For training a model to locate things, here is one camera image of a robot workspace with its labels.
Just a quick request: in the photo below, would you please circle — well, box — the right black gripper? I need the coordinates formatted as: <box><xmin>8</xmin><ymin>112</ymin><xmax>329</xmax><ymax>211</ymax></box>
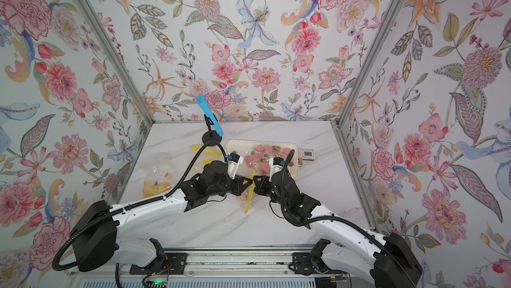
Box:
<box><xmin>253</xmin><ymin>175</ymin><xmax>292</xmax><ymax>213</ymax></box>

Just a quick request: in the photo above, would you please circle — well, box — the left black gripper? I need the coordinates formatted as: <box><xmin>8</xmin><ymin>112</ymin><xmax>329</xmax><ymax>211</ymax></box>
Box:
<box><xmin>208</xmin><ymin>174</ymin><xmax>256</xmax><ymax>197</ymax></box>

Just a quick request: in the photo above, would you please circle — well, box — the ziploc bag of cookies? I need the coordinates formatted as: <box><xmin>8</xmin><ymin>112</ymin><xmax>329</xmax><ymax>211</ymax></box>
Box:
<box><xmin>238</xmin><ymin>182</ymin><xmax>257</xmax><ymax>214</ymax></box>
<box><xmin>189</xmin><ymin>145</ymin><xmax>224</xmax><ymax>166</ymax></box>

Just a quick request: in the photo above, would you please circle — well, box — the ziploc bag yellow duck print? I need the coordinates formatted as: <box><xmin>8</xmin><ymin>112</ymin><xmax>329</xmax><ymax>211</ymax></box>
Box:
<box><xmin>138</xmin><ymin>152</ymin><xmax>174</xmax><ymax>198</ymax></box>

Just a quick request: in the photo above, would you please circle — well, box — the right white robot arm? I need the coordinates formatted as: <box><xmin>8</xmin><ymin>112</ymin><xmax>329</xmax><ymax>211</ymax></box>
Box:
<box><xmin>253</xmin><ymin>172</ymin><xmax>423</xmax><ymax>287</ymax></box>

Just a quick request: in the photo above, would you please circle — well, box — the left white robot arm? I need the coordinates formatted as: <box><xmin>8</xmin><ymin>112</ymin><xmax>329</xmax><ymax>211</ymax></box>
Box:
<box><xmin>51</xmin><ymin>160</ymin><xmax>253</xmax><ymax>273</ymax></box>

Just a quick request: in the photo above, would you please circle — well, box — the pile of poured cookies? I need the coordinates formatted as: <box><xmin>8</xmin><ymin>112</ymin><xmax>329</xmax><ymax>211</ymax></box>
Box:
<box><xmin>243</xmin><ymin>142</ymin><xmax>299</xmax><ymax>176</ymax></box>

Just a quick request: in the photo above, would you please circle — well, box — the white rectangular tray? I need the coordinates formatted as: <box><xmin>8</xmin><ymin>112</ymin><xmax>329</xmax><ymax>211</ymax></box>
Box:
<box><xmin>226</xmin><ymin>139</ymin><xmax>299</xmax><ymax>178</ymax></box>

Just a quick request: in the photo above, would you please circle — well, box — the black microphone stand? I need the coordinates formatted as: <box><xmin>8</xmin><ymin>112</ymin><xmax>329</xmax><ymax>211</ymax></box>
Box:
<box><xmin>202</xmin><ymin>115</ymin><xmax>222</xmax><ymax>144</ymax></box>

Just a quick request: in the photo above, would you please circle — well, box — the small QR code box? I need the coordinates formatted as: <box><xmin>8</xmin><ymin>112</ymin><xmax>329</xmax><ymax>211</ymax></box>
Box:
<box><xmin>299</xmin><ymin>149</ymin><xmax>316</xmax><ymax>161</ymax></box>

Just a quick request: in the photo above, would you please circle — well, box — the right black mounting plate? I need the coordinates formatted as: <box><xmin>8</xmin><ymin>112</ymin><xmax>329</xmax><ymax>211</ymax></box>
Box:
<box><xmin>288</xmin><ymin>252</ymin><xmax>345</xmax><ymax>276</ymax></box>

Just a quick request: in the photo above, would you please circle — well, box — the black mounting plate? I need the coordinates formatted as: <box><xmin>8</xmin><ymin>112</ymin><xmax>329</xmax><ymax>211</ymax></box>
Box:
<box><xmin>288</xmin><ymin>252</ymin><xmax>345</xmax><ymax>276</ymax></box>
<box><xmin>129</xmin><ymin>253</ymin><xmax>188</xmax><ymax>275</ymax></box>

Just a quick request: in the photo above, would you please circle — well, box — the blue microphone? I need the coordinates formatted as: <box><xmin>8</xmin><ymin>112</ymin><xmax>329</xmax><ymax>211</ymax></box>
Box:
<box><xmin>196</xmin><ymin>95</ymin><xmax>224</xmax><ymax>137</ymax></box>

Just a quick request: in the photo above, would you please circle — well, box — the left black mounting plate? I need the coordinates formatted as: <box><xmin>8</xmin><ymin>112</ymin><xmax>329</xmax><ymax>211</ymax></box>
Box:
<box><xmin>129</xmin><ymin>253</ymin><xmax>188</xmax><ymax>275</ymax></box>

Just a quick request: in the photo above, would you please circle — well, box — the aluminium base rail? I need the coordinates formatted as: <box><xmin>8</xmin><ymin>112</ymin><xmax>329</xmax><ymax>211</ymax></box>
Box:
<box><xmin>65</xmin><ymin>247</ymin><xmax>406</xmax><ymax>279</ymax></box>

